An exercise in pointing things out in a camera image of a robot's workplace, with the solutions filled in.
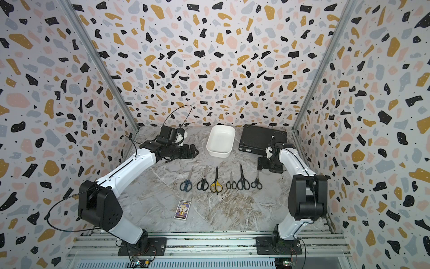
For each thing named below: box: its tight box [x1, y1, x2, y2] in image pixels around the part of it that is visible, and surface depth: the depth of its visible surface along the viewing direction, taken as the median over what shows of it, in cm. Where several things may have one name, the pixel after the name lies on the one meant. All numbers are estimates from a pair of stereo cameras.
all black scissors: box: [237, 163, 251, 191], surface depth 97 cm
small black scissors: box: [226, 170, 237, 190], surface depth 97 cm
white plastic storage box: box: [206, 124, 236, 159], surface depth 116 cm
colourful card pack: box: [174, 200, 191, 221], surface depth 85 cm
